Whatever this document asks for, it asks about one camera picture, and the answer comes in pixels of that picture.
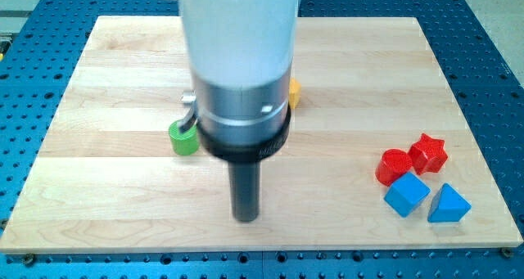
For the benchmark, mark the wooden board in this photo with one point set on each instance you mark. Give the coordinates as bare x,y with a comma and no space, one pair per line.
106,179

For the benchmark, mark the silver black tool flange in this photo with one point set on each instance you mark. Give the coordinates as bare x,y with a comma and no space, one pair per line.
240,124

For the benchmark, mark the red cylinder block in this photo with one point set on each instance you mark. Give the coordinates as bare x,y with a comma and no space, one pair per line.
393,164

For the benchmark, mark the red star block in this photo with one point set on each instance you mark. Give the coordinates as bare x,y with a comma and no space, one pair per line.
428,154

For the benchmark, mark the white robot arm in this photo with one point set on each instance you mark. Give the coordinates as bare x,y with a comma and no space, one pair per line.
240,55

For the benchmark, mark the green cylinder block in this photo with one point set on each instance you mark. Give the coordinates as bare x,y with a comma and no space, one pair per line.
186,143

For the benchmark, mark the blue cube block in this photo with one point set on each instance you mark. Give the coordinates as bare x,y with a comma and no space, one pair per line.
406,194

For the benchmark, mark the yellow block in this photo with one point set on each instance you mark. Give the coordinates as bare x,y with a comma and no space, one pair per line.
294,93

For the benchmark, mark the blue triangle block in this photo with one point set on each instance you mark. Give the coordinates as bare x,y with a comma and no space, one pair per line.
447,206

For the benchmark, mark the blue perforated table plate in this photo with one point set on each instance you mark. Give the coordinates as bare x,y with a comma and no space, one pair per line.
42,58

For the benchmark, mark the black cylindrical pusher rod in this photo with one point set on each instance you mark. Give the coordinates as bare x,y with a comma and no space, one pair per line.
244,181

